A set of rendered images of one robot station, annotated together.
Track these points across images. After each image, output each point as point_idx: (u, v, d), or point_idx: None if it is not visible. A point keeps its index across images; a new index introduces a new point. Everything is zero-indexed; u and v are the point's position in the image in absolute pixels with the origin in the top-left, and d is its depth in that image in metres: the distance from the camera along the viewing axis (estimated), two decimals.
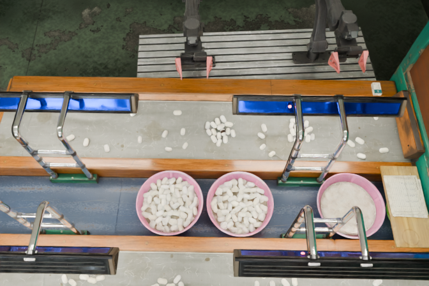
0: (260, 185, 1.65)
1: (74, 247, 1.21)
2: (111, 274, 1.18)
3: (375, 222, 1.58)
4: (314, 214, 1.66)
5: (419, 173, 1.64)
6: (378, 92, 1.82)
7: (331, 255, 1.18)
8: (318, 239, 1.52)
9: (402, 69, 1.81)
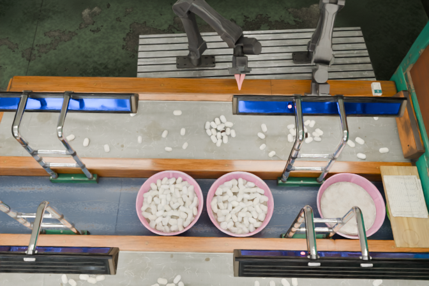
0: (260, 185, 1.65)
1: (74, 247, 1.21)
2: (111, 274, 1.18)
3: (375, 222, 1.58)
4: (314, 214, 1.66)
5: (419, 173, 1.64)
6: (378, 92, 1.82)
7: (331, 255, 1.18)
8: (318, 239, 1.52)
9: (402, 69, 1.81)
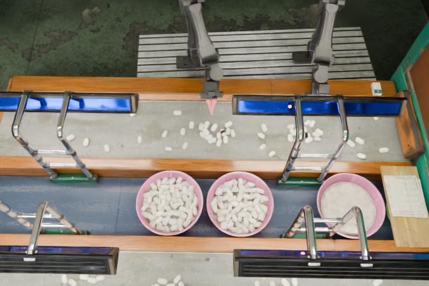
0: (260, 185, 1.65)
1: (74, 247, 1.21)
2: (111, 274, 1.18)
3: (375, 222, 1.58)
4: (314, 214, 1.66)
5: (419, 173, 1.64)
6: (378, 92, 1.82)
7: (331, 255, 1.18)
8: (318, 239, 1.52)
9: (402, 69, 1.81)
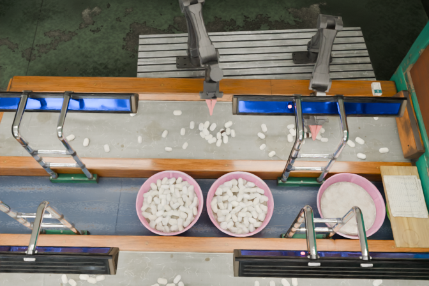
0: (260, 185, 1.65)
1: (74, 247, 1.21)
2: (111, 274, 1.18)
3: (375, 222, 1.58)
4: (314, 214, 1.66)
5: (419, 173, 1.64)
6: (378, 92, 1.82)
7: (331, 255, 1.18)
8: (318, 239, 1.52)
9: (402, 69, 1.81)
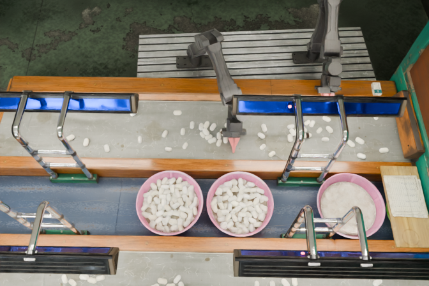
0: (260, 185, 1.65)
1: (74, 247, 1.21)
2: (111, 274, 1.18)
3: (375, 222, 1.58)
4: (314, 214, 1.66)
5: (419, 173, 1.64)
6: (378, 92, 1.82)
7: (331, 255, 1.18)
8: (318, 239, 1.52)
9: (402, 69, 1.81)
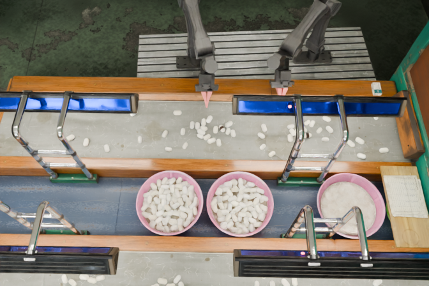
0: (260, 185, 1.65)
1: (74, 247, 1.21)
2: (111, 274, 1.18)
3: (375, 222, 1.58)
4: (314, 214, 1.66)
5: (419, 173, 1.64)
6: (378, 92, 1.82)
7: (331, 255, 1.18)
8: (318, 239, 1.52)
9: (402, 69, 1.81)
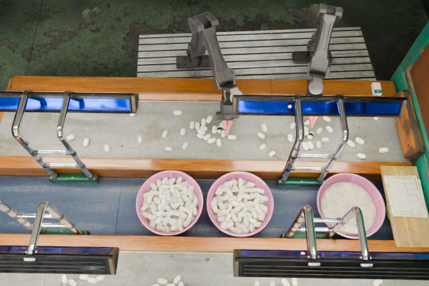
0: (260, 185, 1.65)
1: (74, 247, 1.21)
2: (111, 274, 1.18)
3: (375, 222, 1.58)
4: (314, 214, 1.66)
5: (419, 173, 1.64)
6: (378, 92, 1.82)
7: (331, 255, 1.18)
8: (318, 239, 1.52)
9: (402, 69, 1.81)
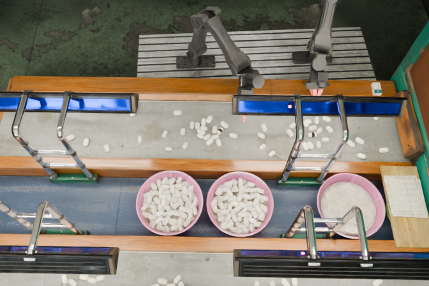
0: (260, 185, 1.65)
1: (74, 247, 1.21)
2: (111, 274, 1.18)
3: (375, 222, 1.58)
4: (314, 214, 1.66)
5: (419, 173, 1.64)
6: (378, 92, 1.82)
7: (331, 255, 1.18)
8: (318, 239, 1.52)
9: (402, 69, 1.81)
